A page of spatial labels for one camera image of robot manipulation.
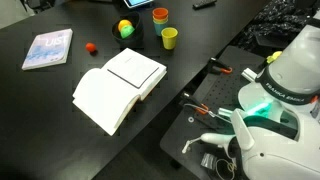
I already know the yellow plastic cup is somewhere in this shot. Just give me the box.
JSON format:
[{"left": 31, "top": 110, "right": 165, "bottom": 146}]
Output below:
[
  {"left": 160, "top": 26, "right": 179, "bottom": 51},
  {"left": 152, "top": 16, "right": 169, "bottom": 25}
]

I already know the orange plastic cup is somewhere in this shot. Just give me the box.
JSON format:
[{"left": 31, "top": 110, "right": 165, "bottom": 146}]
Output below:
[{"left": 152, "top": 7, "right": 170, "bottom": 21}]

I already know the black orange bar clamp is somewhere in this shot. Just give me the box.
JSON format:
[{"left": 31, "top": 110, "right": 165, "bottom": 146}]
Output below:
[
  {"left": 207, "top": 57, "right": 234, "bottom": 76},
  {"left": 181, "top": 92, "right": 210, "bottom": 116}
]

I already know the open white book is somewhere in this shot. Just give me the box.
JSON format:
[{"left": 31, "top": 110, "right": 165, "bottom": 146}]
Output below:
[{"left": 72, "top": 47, "right": 168, "bottom": 137}]

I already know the black bowl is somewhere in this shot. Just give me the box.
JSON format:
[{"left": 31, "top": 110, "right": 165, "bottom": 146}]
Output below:
[{"left": 111, "top": 11, "right": 145, "bottom": 48}]

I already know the green ball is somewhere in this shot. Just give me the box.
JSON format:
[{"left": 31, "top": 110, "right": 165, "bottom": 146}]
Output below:
[{"left": 119, "top": 24, "right": 136, "bottom": 40}]

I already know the orange yellow ball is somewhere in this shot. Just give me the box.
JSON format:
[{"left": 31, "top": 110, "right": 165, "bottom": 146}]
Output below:
[{"left": 117, "top": 19, "right": 133, "bottom": 33}]

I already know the small red ball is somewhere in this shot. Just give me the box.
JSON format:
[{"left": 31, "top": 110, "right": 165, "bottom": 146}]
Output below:
[{"left": 84, "top": 42, "right": 98, "bottom": 54}]

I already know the small clear plastic bag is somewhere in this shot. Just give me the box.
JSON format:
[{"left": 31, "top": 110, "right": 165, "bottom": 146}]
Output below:
[{"left": 200, "top": 152, "right": 216, "bottom": 170}]

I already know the tablet with lit screen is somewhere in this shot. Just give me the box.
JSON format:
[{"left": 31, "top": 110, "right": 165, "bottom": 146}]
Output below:
[{"left": 123, "top": 0, "right": 155, "bottom": 9}]

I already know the black remote control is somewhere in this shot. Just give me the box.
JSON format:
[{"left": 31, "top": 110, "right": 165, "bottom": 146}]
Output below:
[{"left": 192, "top": 0, "right": 218, "bottom": 10}]

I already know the tan rubber band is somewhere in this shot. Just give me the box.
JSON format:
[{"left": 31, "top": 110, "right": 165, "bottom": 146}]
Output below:
[{"left": 214, "top": 158, "right": 238, "bottom": 174}]

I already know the yellow knob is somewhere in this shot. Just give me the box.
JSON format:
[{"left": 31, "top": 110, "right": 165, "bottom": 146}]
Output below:
[{"left": 265, "top": 50, "right": 283, "bottom": 65}]

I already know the closed light blue book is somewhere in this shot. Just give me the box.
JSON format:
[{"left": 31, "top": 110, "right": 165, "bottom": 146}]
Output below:
[{"left": 21, "top": 28, "right": 74, "bottom": 71}]

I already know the black speckled fabric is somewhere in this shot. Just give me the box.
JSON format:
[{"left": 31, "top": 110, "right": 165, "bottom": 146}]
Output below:
[{"left": 233, "top": 0, "right": 316, "bottom": 56}]

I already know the black office chair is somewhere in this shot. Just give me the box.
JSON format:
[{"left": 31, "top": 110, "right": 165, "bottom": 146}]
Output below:
[{"left": 19, "top": 0, "right": 56, "bottom": 14}]

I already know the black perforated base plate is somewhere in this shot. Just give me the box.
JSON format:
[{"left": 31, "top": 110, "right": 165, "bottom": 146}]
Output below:
[{"left": 159, "top": 45, "right": 268, "bottom": 180}]

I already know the grey cable with metal cylinder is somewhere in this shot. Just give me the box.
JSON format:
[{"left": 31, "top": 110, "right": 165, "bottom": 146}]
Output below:
[{"left": 183, "top": 103, "right": 235, "bottom": 123}]

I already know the white cable with plug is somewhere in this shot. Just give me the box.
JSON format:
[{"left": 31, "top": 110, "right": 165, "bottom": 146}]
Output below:
[{"left": 181, "top": 132, "right": 235, "bottom": 155}]

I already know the white metal bracket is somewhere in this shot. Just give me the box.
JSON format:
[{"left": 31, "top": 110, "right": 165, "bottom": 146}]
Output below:
[{"left": 240, "top": 67, "right": 260, "bottom": 83}]

